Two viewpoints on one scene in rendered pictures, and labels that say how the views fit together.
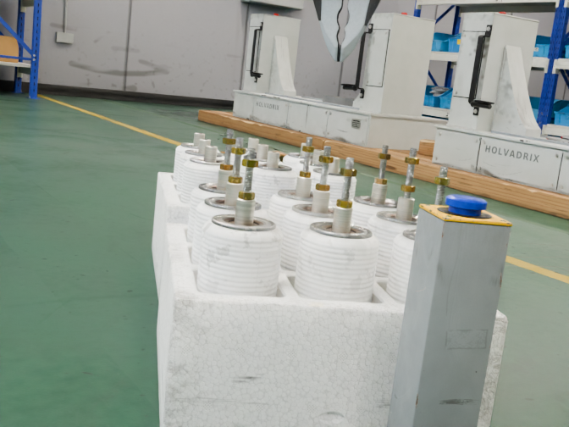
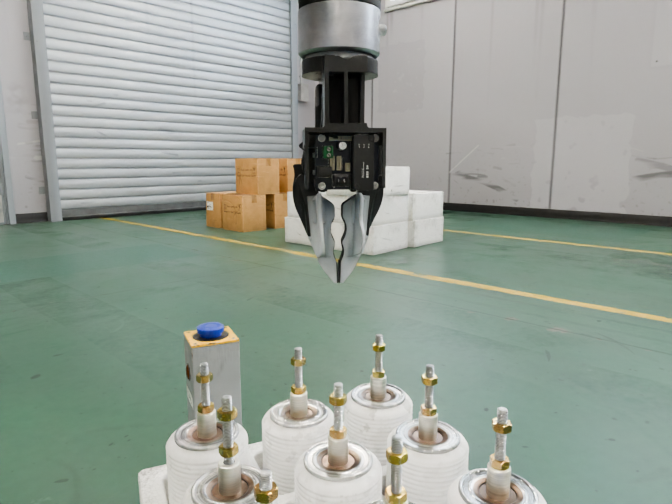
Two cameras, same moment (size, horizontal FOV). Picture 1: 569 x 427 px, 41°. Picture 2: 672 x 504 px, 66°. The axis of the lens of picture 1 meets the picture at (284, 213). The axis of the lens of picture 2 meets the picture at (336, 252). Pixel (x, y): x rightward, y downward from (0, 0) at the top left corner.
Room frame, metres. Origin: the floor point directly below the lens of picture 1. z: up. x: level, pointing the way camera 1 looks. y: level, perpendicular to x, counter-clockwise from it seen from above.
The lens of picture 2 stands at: (1.52, -0.17, 0.57)
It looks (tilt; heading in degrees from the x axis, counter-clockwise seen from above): 10 degrees down; 166
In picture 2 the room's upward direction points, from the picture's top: straight up
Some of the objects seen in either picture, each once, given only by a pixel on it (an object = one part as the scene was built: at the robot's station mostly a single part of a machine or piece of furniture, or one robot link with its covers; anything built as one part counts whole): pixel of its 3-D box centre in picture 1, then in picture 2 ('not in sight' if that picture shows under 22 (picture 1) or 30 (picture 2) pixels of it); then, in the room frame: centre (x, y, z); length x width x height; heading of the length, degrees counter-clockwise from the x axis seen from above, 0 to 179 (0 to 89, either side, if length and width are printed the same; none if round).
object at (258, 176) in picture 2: not in sight; (257, 175); (-2.99, 0.26, 0.45); 0.30 x 0.24 x 0.30; 34
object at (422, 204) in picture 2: not in sight; (405, 204); (-1.96, 1.21, 0.27); 0.39 x 0.39 x 0.18; 34
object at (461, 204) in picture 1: (465, 207); (210, 331); (0.75, -0.18, 0.32); 0.04 x 0.04 x 0.02
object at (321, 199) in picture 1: (320, 202); (338, 449); (1.02, -0.05, 0.26); 0.02 x 0.02 x 0.03
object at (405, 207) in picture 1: (405, 209); (229, 476); (1.04, -0.16, 0.26); 0.02 x 0.02 x 0.03
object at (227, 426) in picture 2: (410, 175); (227, 432); (1.04, -0.16, 0.31); 0.01 x 0.01 x 0.08
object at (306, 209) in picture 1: (319, 212); (338, 460); (1.02, -0.05, 0.25); 0.08 x 0.08 x 0.01
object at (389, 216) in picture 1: (403, 219); (230, 488); (1.04, -0.16, 0.25); 0.08 x 0.08 x 0.01
